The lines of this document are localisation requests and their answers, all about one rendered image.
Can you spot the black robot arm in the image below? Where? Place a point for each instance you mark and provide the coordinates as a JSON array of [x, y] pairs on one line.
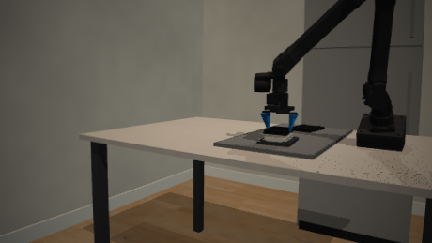
[[376, 96]]

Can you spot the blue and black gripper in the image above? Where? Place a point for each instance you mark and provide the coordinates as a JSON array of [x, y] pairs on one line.
[[282, 110]]

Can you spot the white well plate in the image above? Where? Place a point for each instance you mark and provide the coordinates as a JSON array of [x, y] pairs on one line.
[[278, 138]]

